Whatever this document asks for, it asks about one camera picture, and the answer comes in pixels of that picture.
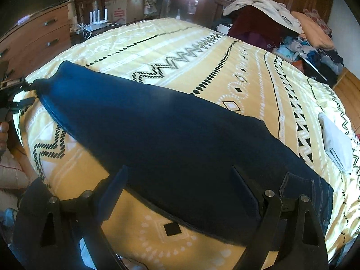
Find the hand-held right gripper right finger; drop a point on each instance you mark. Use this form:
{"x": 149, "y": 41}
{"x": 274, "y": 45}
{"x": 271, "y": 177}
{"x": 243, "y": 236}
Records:
{"x": 244, "y": 191}

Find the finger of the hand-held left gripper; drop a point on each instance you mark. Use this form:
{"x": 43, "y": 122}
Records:
{"x": 17, "y": 83}
{"x": 19, "y": 104}

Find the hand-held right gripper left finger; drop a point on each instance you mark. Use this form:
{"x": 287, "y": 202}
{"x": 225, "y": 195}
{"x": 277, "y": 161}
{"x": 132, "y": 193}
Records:
{"x": 115, "y": 191}

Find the dark blue denim pants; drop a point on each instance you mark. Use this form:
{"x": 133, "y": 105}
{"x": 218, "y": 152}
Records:
{"x": 154, "y": 123}

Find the person's left hand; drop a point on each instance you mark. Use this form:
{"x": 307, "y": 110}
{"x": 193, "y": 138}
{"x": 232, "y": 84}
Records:
{"x": 3, "y": 135}

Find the wooden dresser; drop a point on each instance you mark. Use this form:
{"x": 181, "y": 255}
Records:
{"x": 33, "y": 33}

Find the white quilted cloth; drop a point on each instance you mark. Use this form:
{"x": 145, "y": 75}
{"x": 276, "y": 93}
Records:
{"x": 11, "y": 174}

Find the folded grey cloth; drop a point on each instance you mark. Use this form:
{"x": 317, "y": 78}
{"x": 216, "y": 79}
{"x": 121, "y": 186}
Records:
{"x": 334, "y": 140}

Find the white router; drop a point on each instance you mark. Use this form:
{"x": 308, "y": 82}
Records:
{"x": 97, "y": 17}

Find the cardboard boxes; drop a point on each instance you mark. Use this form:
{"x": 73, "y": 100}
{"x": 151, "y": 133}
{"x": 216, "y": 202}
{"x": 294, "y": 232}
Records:
{"x": 123, "y": 11}

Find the yellow patterned bed sheet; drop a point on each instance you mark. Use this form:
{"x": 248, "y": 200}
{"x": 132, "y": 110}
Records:
{"x": 197, "y": 62}

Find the pile of mixed clothes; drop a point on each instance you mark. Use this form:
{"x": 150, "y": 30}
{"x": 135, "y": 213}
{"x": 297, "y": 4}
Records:
{"x": 317, "y": 56}

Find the white printed plastic bag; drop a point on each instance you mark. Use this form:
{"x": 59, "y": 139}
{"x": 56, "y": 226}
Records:
{"x": 152, "y": 5}

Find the maroon garment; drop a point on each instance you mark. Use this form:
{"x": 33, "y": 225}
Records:
{"x": 253, "y": 25}

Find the peach folded blanket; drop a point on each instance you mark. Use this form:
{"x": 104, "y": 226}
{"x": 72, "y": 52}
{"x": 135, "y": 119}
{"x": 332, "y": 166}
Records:
{"x": 312, "y": 31}

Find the white garment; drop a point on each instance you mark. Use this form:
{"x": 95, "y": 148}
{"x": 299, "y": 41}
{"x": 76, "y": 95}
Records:
{"x": 264, "y": 8}

